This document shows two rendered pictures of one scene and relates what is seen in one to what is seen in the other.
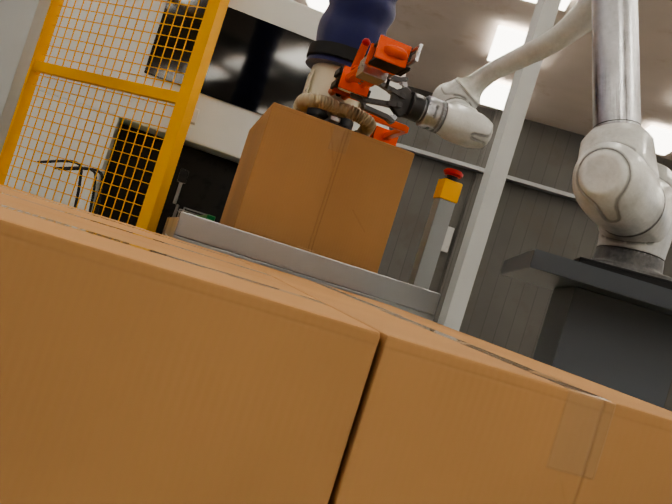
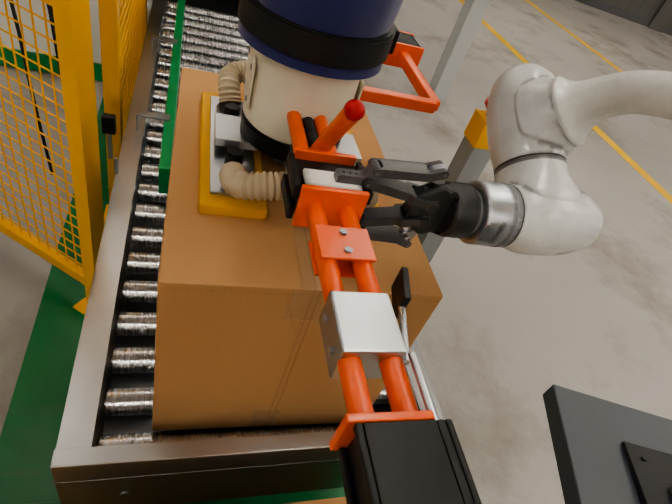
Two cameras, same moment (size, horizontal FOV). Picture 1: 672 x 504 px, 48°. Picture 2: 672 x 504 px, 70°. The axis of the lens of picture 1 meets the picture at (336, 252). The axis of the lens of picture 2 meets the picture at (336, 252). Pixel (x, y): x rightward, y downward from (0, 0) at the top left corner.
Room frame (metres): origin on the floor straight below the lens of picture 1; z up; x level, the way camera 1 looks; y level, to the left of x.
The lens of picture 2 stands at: (1.50, 0.15, 1.42)
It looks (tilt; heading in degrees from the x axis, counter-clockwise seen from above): 41 degrees down; 348
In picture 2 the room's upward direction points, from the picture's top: 21 degrees clockwise
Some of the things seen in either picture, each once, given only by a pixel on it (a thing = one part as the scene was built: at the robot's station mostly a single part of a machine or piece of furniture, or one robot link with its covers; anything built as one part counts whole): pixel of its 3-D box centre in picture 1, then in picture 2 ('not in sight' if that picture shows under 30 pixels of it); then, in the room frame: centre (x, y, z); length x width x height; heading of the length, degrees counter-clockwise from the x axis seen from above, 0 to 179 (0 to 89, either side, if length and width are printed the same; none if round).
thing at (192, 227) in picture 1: (312, 265); (276, 449); (1.89, 0.05, 0.58); 0.70 x 0.03 x 0.06; 104
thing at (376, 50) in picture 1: (387, 55); (393, 479); (1.65, 0.02, 1.08); 0.08 x 0.07 x 0.05; 13
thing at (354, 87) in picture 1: (352, 83); (325, 189); (1.99, 0.09, 1.08); 0.10 x 0.08 x 0.06; 103
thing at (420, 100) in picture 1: (405, 103); (437, 208); (2.01, -0.06, 1.07); 0.09 x 0.07 x 0.08; 104
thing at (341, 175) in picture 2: not in sight; (357, 171); (1.98, 0.06, 1.12); 0.05 x 0.01 x 0.03; 104
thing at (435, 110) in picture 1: (430, 113); (483, 213); (2.03, -0.13, 1.07); 0.09 x 0.06 x 0.09; 14
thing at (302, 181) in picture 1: (303, 203); (270, 242); (2.23, 0.14, 0.75); 0.60 x 0.40 x 0.40; 13
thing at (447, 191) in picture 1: (407, 320); (413, 263); (2.56, -0.30, 0.50); 0.07 x 0.07 x 1.00; 14
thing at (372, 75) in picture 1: (373, 70); (360, 334); (1.78, 0.05, 1.07); 0.07 x 0.07 x 0.04; 13
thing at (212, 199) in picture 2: not in sight; (231, 140); (2.21, 0.24, 0.97); 0.34 x 0.10 x 0.05; 13
